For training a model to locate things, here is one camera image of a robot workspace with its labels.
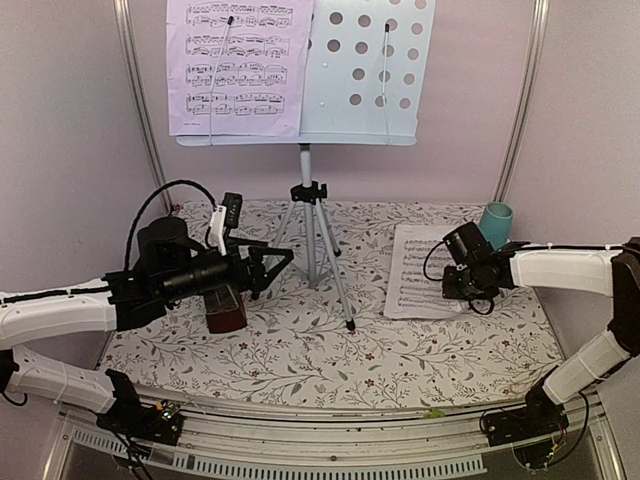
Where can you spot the aluminium frame post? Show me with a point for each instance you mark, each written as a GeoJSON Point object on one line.
{"type": "Point", "coordinates": [125, 31]}
{"type": "Point", "coordinates": [532, 62]}

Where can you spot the brown wooden metronome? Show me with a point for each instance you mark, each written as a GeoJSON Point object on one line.
{"type": "Point", "coordinates": [224, 310]}

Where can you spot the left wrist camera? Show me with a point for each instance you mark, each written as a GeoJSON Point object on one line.
{"type": "Point", "coordinates": [224, 219]}

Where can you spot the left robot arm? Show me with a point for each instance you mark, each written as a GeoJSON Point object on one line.
{"type": "Point", "coordinates": [171, 267]}

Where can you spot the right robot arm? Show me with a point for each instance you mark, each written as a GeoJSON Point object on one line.
{"type": "Point", "coordinates": [480, 272]}

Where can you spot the aluminium base frame rail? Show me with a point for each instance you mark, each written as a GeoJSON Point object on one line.
{"type": "Point", "coordinates": [225, 439]}

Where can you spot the purple sheet music page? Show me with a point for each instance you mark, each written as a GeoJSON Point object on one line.
{"type": "Point", "coordinates": [236, 67]}

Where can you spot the left aluminium frame post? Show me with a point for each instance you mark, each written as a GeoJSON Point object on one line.
{"type": "Point", "coordinates": [125, 31]}

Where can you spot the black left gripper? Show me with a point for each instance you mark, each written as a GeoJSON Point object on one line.
{"type": "Point", "coordinates": [257, 280]}

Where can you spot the white sheet music page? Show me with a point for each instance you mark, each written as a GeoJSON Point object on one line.
{"type": "Point", "coordinates": [417, 264]}

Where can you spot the floral patterned table mat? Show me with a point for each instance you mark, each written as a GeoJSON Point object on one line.
{"type": "Point", "coordinates": [302, 347]}

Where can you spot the teal cup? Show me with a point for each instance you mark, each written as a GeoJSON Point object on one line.
{"type": "Point", "coordinates": [495, 223]}

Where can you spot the light blue music stand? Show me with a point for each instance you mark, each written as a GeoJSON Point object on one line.
{"type": "Point", "coordinates": [363, 81]}

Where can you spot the right aluminium frame post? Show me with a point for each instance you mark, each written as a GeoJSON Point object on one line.
{"type": "Point", "coordinates": [532, 62]}

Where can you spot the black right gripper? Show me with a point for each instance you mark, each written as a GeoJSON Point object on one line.
{"type": "Point", "coordinates": [450, 291]}

